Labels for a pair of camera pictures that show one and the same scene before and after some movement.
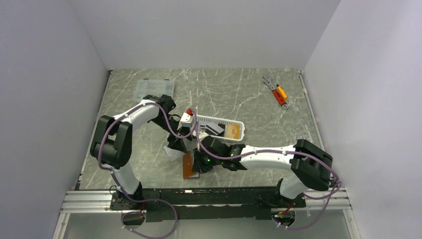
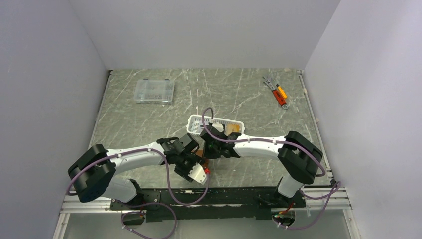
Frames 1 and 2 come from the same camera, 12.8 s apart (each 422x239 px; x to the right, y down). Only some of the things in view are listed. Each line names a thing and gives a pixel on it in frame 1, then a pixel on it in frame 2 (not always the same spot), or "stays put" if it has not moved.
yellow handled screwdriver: x=283 y=93 stays put
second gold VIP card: x=233 y=131 stays put
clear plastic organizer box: x=156 y=87 stays put
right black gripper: x=198 y=166 -> x=209 y=155
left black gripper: x=176 y=144 -> x=184 y=173
